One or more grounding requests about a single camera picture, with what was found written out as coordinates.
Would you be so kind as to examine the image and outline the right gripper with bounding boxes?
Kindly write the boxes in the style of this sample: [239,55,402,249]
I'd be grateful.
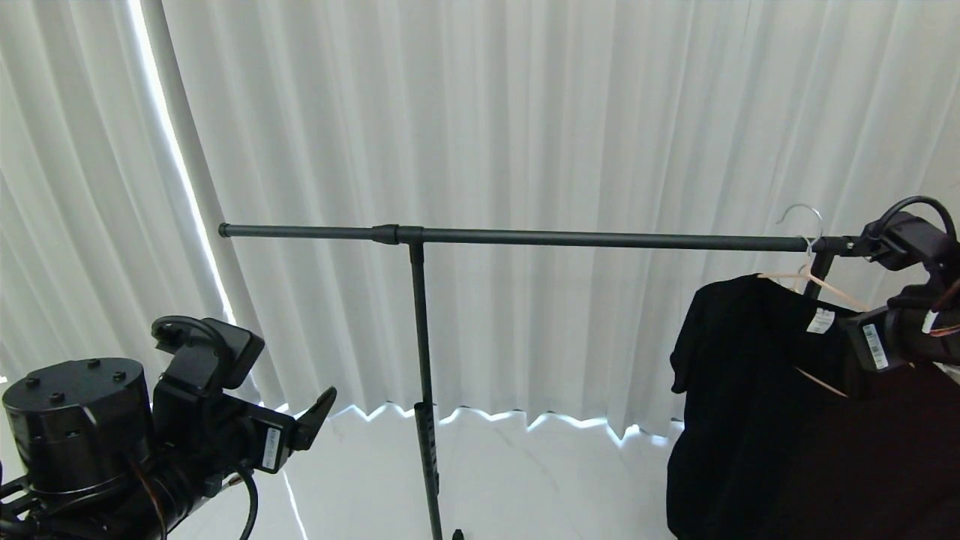
[840,285,960,398]

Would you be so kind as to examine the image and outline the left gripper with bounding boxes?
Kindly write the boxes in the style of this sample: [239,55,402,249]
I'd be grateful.
[154,382,338,488]

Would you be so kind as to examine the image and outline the pink clothes hanger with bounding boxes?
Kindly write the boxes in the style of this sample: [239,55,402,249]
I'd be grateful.
[756,204,872,398]

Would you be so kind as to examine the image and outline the black garment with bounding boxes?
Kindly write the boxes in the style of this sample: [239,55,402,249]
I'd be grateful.
[665,274,960,540]

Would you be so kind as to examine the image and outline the black clothes rack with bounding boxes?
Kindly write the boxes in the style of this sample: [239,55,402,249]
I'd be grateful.
[218,223,863,540]

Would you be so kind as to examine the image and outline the white curtain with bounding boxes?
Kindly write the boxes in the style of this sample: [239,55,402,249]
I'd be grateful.
[0,0,960,443]

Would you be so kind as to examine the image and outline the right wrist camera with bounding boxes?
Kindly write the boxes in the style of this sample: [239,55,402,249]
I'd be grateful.
[859,212,960,290]

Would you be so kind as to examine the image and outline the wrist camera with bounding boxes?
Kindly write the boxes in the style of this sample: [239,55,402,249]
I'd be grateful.
[152,316,266,410]
[859,212,960,290]

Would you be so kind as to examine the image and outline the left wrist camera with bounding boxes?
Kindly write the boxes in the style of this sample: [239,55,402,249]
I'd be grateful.
[152,316,266,410]

